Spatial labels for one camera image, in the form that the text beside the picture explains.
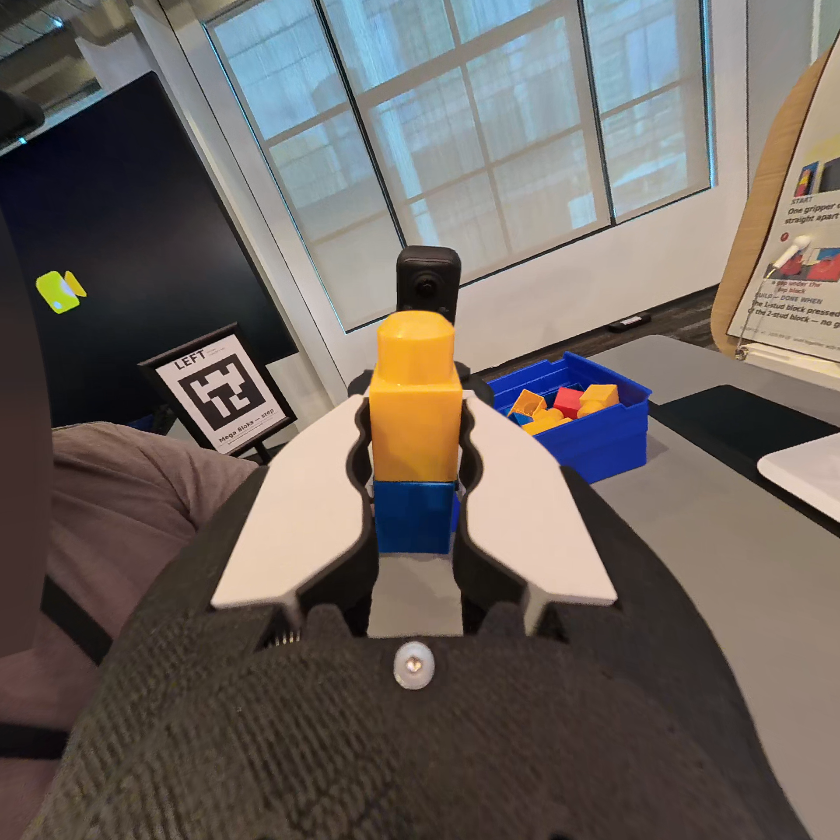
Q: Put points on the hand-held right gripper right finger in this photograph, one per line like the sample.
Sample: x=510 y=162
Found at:
x=531 y=525

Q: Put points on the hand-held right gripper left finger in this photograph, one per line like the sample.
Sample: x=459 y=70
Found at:
x=302 y=525

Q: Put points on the blue plastic bin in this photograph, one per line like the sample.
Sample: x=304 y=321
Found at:
x=590 y=453

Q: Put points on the yellow one-stud toy block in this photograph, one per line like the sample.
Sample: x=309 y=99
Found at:
x=413 y=420

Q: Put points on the pile of loose coloured blocks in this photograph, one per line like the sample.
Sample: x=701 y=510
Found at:
x=568 y=401

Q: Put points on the large paned window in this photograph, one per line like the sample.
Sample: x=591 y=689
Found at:
x=459 y=131

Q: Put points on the black framed marker sign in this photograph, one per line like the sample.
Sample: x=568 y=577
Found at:
x=216 y=387

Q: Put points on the small black floor device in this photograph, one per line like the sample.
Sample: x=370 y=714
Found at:
x=628 y=322

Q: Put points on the black table mat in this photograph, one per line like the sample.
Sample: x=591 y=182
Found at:
x=722 y=426

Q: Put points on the white board stand base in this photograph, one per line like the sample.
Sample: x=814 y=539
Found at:
x=807 y=472

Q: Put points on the large dark display screen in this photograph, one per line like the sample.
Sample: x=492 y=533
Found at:
x=131 y=229

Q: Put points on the wooden instruction board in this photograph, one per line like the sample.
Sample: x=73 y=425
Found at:
x=787 y=197

